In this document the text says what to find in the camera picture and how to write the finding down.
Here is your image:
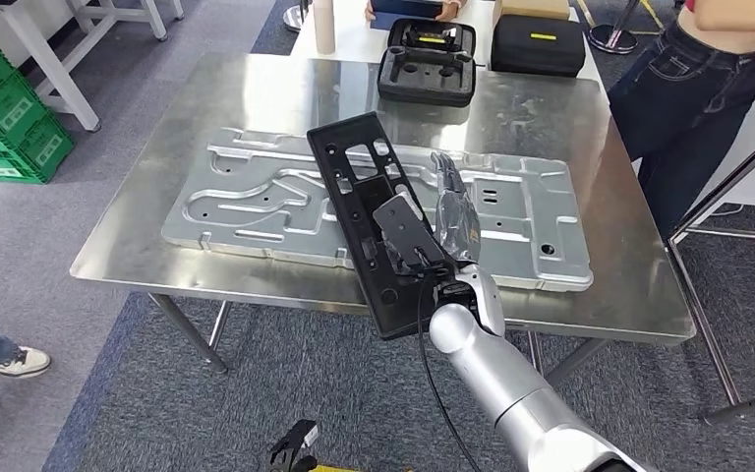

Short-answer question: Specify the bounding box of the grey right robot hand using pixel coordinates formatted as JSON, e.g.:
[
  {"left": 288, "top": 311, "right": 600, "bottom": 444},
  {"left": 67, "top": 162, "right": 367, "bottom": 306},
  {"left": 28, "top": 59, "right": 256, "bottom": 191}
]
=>
[{"left": 429, "top": 150, "right": 483, "bottom": 266}]

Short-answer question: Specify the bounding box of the black plastic plate frame part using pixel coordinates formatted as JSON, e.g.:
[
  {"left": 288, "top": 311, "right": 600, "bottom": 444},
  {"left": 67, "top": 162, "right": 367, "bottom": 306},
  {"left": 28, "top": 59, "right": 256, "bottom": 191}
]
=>
[{"left": 306, "top": 111, "right": 460, "bottom": 341}]

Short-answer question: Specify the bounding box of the black plastic tool case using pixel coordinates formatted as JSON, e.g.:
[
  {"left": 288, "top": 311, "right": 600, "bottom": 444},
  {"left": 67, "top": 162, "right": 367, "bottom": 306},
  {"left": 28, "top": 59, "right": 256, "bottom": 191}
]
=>
[{"left": 377, "top": 17, "right": 479, "bottom": 109}]

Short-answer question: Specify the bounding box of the black box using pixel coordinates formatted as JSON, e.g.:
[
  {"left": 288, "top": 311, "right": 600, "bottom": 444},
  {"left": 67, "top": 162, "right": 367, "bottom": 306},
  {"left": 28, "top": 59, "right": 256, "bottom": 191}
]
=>
[{"left": 490, "top": 13, "right": 587, "bottom": 78}]

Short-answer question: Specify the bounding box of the stamped aluminium sheet panel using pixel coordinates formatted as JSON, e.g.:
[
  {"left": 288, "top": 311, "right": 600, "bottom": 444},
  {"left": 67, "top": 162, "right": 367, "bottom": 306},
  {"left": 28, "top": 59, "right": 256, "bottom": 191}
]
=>
[{"left": 160, "top": 127, "right": 595, "bottom": 293}]

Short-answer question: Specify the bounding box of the dark blue tablet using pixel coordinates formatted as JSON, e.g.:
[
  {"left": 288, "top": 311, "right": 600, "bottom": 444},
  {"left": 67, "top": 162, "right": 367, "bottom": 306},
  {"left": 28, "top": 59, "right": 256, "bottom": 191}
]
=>
[{"left": 371, "top": 0, "right": 445, "bottom": 30}]

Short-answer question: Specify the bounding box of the brown cardboard box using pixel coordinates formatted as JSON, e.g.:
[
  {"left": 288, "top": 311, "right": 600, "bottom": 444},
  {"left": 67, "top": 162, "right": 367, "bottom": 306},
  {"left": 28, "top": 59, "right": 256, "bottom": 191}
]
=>
[{"left": 493, "top": 0, "right": 571, "bottom": 21}]

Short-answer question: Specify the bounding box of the beige cylinder bottle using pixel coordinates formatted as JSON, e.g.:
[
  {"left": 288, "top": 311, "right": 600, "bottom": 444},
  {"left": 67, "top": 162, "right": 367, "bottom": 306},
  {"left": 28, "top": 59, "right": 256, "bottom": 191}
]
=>
[{"left": 312, "top": 0, "right": 338, "bottom": 56}]

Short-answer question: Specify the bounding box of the crumpled yellow floor tape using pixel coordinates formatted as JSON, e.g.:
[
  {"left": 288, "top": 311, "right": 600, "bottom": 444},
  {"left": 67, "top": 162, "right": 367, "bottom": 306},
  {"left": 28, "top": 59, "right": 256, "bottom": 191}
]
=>
[{"left": 315, "top": 463, "right": 418, "bottom": 472}]

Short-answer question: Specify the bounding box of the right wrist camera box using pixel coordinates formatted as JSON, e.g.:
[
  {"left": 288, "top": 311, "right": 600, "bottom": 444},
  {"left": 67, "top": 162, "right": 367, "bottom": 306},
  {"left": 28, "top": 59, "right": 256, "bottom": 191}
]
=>
[{"left": 372, "top": 195, "right": 457, "bottom": 278}]

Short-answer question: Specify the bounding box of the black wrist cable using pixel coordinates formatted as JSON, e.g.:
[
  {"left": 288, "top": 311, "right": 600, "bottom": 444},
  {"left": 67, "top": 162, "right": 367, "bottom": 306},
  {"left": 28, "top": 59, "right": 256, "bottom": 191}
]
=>
[{"left": 415, "top": 269, "right": 483, "bottom": 472}]

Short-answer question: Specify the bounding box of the chrome stanchion post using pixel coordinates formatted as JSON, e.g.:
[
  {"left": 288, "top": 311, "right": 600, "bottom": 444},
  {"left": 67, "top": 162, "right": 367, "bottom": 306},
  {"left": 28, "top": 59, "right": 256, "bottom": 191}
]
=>
[
  {"left": 282, "top": 3, "right": 309, "bottom": 33},
  {"left": 587, "top": 0, "right": 644, "bottom": 56}
]

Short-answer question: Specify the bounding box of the white frame table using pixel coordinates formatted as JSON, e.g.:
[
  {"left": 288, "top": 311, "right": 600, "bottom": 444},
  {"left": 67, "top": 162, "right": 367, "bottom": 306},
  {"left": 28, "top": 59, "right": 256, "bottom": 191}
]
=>
[{"left": 0, "top": 0, "right": 186, "bottom": 134}]

